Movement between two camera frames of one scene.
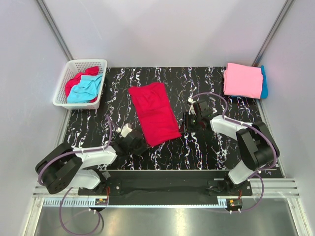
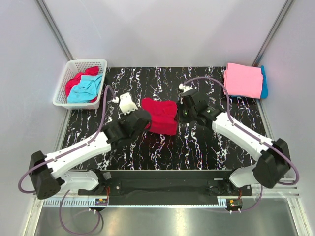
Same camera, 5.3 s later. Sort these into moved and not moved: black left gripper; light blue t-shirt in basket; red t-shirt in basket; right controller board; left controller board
Moved: black left gripper
Not moved: red t-shirt in basket; light blue t-shirt in basket; left controller board; right controller board
